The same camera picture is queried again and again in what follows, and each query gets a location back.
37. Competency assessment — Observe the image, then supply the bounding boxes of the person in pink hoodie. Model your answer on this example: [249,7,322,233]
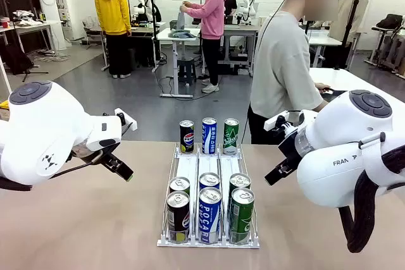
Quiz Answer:
[180,0,228,94]

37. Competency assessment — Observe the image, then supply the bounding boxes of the blue Pocari Sweat can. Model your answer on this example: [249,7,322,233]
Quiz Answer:
[198,187,222,245]
[201,117,218,155]
[199,172,221,192]

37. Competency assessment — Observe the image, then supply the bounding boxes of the black camera tripod stand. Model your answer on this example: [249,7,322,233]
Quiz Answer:
[334,0,363,70]

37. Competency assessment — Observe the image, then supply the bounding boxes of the grey lab workbench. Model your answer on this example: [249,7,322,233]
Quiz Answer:
[129,21,167,68]

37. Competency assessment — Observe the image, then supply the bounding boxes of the large white table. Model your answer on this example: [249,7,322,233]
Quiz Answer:
[308,67,405,113]

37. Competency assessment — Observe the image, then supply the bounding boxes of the person in yellow hoodie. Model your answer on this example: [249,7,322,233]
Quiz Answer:
[94,0,132,79]

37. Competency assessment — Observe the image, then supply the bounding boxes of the person in beige jacket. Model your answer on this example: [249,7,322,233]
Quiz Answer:
[328,0,370,68]

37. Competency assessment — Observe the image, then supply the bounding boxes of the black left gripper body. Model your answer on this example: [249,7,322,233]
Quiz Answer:
[71,142,111,166]

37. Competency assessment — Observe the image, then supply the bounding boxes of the green Chilsung cider can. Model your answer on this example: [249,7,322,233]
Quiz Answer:
[223,118,240,156]
[228,187,255,245]
[228,173,252,193]

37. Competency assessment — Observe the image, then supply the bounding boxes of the black Pepsi can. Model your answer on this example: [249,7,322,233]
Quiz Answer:
[166,190,190,244]
[169,176,191,197]
[179,120,195,154]

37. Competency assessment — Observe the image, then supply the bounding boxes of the black left arm cable sleeve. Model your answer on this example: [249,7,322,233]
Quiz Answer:
[0,176,33,192]

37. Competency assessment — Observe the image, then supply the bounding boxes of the person's right forearm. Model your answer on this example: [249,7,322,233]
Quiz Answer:
[316,99,332,113]

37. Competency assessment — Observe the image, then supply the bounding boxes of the white height-adjustable desk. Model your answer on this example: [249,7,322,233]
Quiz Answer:
[153,26,203,99]

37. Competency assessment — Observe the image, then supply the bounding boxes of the person in grey shirt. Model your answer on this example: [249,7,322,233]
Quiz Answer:
[247,0,339,145]

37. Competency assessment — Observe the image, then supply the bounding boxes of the black stool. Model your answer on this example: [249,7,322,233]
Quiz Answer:
[177,57,197,86]

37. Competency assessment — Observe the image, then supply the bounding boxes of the white wire can dispenser rack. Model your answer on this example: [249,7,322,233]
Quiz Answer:
[156,142,261,249]

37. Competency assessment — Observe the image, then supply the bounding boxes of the white side table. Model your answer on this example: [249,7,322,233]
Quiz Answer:
[0,20,64,56]

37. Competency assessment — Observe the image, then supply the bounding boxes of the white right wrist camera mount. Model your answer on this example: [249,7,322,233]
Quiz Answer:
[264,110,292,135]

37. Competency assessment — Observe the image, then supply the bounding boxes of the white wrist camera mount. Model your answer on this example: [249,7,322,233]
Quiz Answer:
[264,110,292,135]
[114,107,138,132]

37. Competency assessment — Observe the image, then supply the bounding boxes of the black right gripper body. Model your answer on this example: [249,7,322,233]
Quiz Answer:
[277,130,305,169]

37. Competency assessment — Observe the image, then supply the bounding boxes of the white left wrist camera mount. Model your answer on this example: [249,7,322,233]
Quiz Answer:
[114,107,138,132]

